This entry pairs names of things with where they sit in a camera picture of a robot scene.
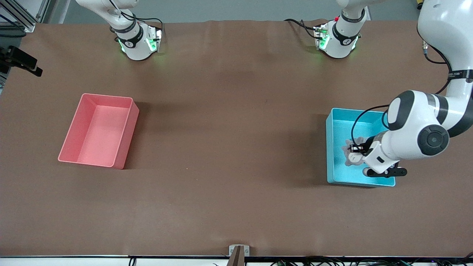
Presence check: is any large grey plush toy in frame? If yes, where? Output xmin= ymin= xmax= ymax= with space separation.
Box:
xmin=341 ymin=145 xmax=365 ymax=167

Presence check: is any blue plastic box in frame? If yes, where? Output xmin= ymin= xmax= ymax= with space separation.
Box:
xmin=326 ymin=108 xmax=396 ymax=187

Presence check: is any pink plastic box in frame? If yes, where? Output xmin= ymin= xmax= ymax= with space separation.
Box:
xmin=58 ymin=93 xmax=140 ymax=170

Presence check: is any brown table cover sheet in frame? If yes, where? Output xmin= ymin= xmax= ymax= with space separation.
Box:
xmin=0 ymin=19 xmax=473 ymax=257

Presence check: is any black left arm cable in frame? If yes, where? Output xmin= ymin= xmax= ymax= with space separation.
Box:
xmin=351 ymin=26 xmax=454 ymax=149

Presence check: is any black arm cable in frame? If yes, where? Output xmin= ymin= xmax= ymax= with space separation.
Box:
xmin=351 ymin=26 xmax=454 ymax=149
xmin=109 ymin=0 xmax=165 ymax=35

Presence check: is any aluminium extrusion frame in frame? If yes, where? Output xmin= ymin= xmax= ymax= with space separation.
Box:
xmin=0 ymin=0 xmax=56 ymax=33

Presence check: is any tangled black cable bundle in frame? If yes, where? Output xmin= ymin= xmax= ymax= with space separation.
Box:
xmin=270 ymin=257 xmax=473 ymax=266

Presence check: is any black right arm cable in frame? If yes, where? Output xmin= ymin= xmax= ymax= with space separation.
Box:
xmin=109 ymin=0 xmax=165 ymax=35

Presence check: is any black base power cable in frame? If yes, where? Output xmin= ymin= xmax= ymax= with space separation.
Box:
xmin=284 ymin=18 xmax=319 ymax=39

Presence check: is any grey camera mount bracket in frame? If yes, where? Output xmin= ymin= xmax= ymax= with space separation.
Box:
xmin=229 ymin=245 xmax=250 ymax=266

